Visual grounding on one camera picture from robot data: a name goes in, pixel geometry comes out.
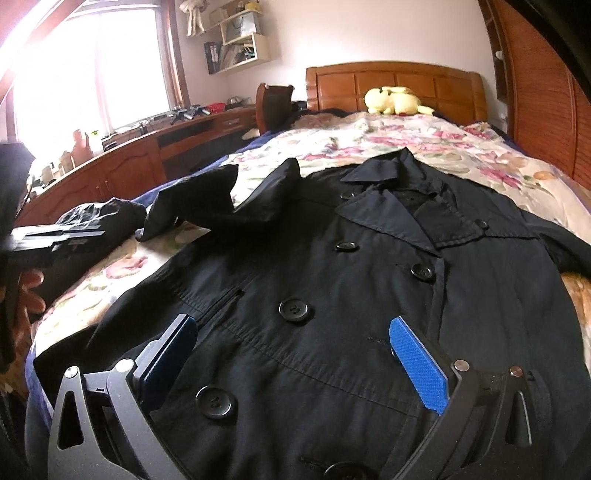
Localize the black trench coat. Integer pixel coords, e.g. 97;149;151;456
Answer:
34;150;590;479

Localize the left hand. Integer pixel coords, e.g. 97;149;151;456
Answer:
12;269;46;348

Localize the dark folded garment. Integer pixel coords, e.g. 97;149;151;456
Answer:
56;198;146;262

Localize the wooden desk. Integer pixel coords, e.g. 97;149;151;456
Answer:
16;106;256;226

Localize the window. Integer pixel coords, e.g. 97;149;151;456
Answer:
1;1;189;158

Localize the red bowl on desk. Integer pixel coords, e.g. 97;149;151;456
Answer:
206;102;226;114

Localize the wooden chair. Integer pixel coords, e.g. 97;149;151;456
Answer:
256;83;294;135

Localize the floral bed quilt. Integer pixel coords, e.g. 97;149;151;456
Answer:
27;111;591;416

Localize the wooden louvered wardrobe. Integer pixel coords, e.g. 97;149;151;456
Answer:
479;1;591;188

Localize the wooden headboard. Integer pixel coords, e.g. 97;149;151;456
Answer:
305;61;488;125

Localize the yellow plush toy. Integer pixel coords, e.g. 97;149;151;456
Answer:
363;86;435;116

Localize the white wall shelf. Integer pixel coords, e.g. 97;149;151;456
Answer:
200;1;271;75

